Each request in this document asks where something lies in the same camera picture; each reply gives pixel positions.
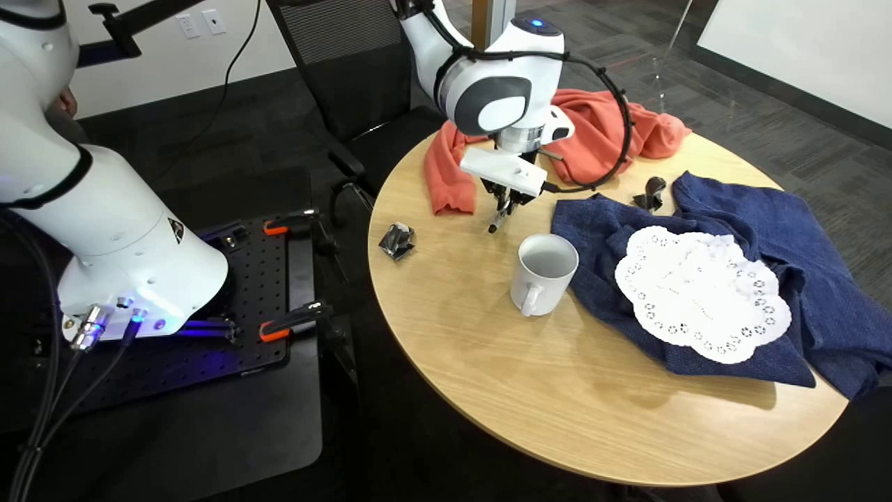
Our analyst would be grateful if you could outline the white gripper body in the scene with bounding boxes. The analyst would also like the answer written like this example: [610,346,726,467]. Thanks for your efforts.
[461,144,549,201]

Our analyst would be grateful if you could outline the black and white marker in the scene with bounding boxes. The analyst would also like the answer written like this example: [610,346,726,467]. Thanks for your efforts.
[486,197,515,236]

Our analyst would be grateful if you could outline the white ceramic mug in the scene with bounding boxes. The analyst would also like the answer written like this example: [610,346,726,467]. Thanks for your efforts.
[508,230,582,320]

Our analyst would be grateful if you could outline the orange fleece cloth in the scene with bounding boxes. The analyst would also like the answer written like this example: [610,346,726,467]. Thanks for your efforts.
[423,87,695,218]

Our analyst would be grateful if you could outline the black binder clip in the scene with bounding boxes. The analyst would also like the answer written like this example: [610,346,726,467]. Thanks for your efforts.
[632,173,673,211]

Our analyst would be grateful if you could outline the black fabric chair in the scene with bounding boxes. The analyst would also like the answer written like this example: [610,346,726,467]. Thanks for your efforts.
[264,0,452,201]

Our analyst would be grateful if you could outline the white paper doily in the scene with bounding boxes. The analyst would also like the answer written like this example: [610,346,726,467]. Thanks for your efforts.
[614,222,795,367]

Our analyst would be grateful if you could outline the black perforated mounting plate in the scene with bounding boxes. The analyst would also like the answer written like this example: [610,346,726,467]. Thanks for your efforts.
[179,218,323,377]

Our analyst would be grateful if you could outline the blue cloth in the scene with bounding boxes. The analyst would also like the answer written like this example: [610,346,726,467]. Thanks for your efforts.
[549,170,892,400]

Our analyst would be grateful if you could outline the black robot cart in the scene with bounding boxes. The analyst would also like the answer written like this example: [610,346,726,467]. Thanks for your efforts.
[0,208,328,502]

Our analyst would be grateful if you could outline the dark clip with silver handles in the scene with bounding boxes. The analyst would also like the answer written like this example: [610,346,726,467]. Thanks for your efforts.
[377,219,419,262]

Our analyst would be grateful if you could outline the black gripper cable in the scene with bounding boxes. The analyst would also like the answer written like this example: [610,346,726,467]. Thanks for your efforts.
[436,48,639,197]

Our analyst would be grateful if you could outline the black clamp with orange handle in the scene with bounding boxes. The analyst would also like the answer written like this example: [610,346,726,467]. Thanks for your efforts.
[256,297,333,346]
[259,207,323,239]

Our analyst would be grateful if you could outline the black wall cable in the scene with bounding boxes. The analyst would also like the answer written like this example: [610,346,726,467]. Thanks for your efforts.
[150,0,270,180]

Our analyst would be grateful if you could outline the white wall outlet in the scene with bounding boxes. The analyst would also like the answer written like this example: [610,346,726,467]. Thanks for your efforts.
[175,4,228,42]

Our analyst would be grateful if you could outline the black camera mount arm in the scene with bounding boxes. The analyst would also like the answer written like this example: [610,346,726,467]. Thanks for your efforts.
[76,0,203,69]

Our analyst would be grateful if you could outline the silver cable connector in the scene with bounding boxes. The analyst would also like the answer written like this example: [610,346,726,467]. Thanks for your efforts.
[59,304,107,353]

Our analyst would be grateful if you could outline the grey robot base cables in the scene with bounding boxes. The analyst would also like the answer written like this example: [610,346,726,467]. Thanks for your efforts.
[5,318,144,502]

